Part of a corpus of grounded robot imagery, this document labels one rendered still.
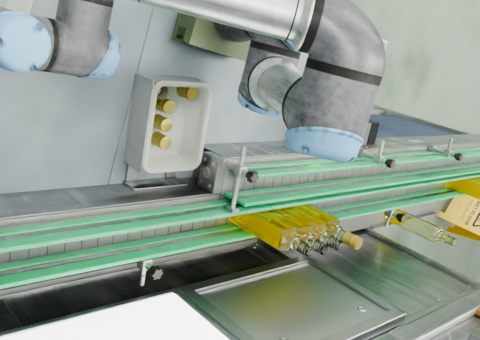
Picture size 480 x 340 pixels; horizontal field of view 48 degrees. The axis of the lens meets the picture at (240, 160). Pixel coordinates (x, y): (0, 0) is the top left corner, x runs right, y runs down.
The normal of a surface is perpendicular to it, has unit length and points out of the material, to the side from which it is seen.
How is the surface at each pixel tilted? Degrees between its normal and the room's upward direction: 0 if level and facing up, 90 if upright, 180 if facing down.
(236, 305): 90
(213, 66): 0
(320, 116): 66
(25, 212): 90
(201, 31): 2
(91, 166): 0
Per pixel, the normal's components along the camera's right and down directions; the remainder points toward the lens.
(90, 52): 0.65, 0.33
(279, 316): 0.18, -0.95
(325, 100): -0.40, 0.11
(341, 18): 0.12, -0.07
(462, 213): -0.36, -0.38
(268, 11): 0.01, 0.35
